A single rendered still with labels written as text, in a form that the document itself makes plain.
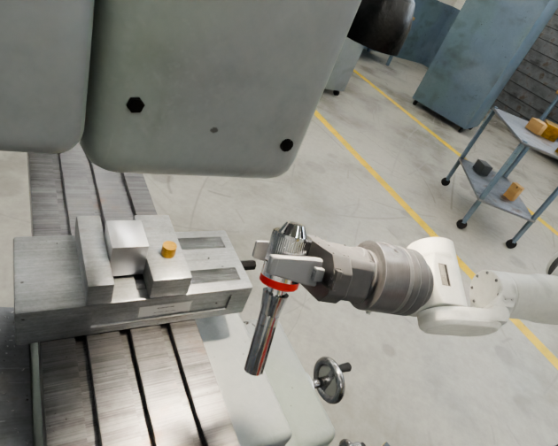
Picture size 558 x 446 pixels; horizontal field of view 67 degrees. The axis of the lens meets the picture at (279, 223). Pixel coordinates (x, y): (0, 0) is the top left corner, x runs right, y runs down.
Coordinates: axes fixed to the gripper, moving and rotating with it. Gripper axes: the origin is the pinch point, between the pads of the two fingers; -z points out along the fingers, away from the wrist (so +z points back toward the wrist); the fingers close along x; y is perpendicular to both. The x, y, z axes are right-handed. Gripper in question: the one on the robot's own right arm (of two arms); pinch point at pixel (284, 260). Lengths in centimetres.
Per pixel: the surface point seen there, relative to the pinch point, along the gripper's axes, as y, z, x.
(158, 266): 9.4, -11.0, -19.0
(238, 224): 34, 54, -196
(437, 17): -366, 513, -734
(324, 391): 44, 41, -43
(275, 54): -18.3, -10.9, 12.4
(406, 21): -27.6, 3.8, 3.9
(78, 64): -13.2, -22.9, 15.4
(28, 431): 33.5, -23.5, -13.5
